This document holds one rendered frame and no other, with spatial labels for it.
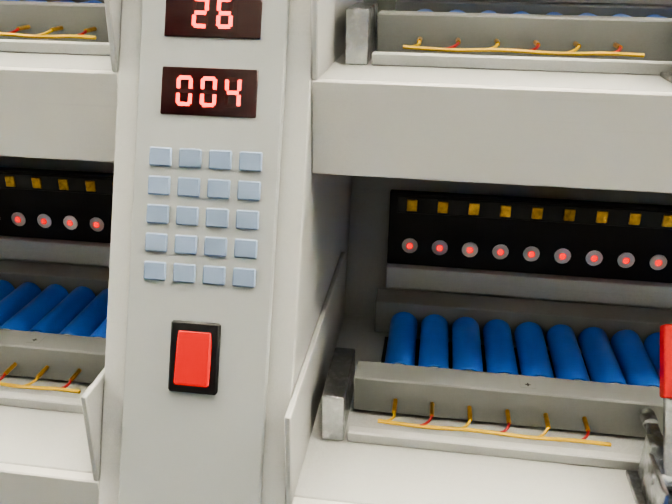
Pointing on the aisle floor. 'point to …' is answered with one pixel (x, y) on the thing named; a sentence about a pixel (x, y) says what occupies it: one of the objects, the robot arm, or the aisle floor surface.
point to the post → (295, 249)
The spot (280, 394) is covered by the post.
